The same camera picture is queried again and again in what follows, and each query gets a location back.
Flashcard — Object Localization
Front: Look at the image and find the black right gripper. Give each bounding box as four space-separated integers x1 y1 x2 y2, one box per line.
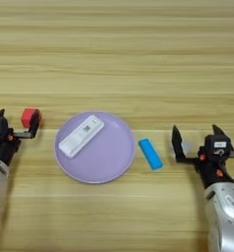
171 124 234 190

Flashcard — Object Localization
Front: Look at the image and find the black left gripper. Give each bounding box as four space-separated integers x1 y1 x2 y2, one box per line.
0 108 43 166

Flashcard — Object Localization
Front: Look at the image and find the red cube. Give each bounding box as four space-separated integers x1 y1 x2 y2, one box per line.
20 107 41 130

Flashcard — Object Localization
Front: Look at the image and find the blue rectangular block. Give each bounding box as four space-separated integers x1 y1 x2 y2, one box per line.
138 138 164 171

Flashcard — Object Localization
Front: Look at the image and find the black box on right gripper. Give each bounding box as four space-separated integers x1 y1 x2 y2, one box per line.
204 133 232 159

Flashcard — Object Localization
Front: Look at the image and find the white remote-shaped device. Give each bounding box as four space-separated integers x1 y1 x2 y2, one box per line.
58 114 105 159

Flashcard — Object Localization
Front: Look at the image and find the round purple plate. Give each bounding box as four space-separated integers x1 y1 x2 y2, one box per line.
54 111 137 185

